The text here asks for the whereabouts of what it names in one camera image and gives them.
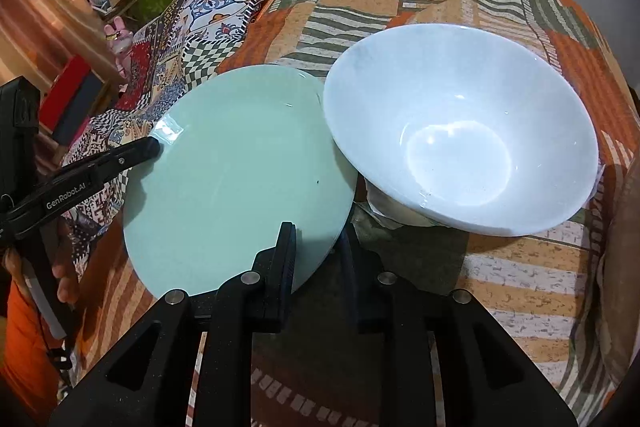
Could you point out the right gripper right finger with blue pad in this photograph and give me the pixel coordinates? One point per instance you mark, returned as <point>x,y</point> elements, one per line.
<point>442,357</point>

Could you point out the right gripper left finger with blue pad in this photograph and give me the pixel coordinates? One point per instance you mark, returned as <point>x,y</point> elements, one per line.
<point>187,360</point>

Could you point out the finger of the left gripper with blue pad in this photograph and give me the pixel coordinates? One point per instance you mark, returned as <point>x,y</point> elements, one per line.
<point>77,182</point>

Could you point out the mint green plate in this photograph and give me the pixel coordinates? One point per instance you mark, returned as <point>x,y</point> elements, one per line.
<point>240,155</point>

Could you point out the white bowl with black dots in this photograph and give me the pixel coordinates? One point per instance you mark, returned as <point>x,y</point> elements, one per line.
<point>465,127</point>

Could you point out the pink bowl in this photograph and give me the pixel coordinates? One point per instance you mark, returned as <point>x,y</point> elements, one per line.
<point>618,279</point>

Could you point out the person's left hand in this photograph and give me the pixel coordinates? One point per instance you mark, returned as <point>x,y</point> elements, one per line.
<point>62,268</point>

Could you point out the red box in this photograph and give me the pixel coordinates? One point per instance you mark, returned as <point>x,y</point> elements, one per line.
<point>62,92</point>

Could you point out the pink bunny toy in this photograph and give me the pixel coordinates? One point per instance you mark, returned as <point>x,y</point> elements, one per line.
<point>119,40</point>

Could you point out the orange pink curtains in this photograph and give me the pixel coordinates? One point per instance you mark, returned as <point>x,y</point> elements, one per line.
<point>38,38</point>

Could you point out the patterned checkered quilt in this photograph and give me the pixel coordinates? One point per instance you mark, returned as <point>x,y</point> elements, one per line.
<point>192,41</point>

